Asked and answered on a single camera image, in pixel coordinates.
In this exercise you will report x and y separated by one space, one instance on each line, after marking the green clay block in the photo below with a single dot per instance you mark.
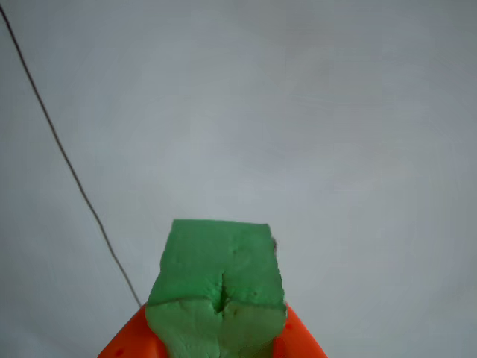
216 268

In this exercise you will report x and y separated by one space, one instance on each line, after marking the white paper sheet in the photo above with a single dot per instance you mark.
335 130

